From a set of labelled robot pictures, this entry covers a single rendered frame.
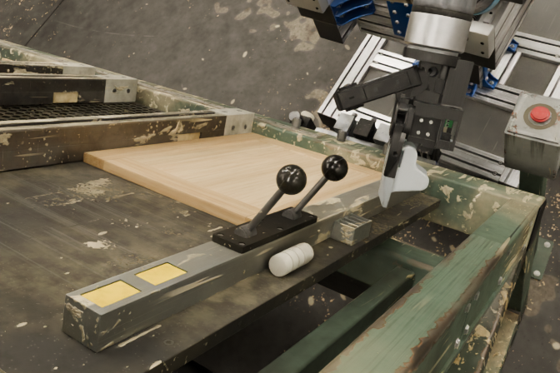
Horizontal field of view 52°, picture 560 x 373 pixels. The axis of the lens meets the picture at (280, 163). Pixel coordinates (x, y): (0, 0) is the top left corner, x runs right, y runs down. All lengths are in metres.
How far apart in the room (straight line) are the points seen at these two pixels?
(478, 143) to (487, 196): 0.87
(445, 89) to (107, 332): 0.48
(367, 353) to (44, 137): 0.72
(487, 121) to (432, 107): 1.51
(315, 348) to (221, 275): 0.15
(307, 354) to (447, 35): 0.42
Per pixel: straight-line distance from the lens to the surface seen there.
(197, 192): 0.98
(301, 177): 0.69
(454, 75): 0.75
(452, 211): 1.36
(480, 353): 1.35
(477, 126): 2.23
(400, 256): 1.05
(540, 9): 2.54
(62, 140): 1.10
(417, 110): 0.73
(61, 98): 1.66
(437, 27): 0.72
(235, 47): 3.06
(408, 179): 0.76
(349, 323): 0.82
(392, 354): 0.56
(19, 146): 1.06
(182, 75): 3.09
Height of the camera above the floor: 2.12
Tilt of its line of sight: 56 degrees down
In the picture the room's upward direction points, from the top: 35 degrees counter-clockwise
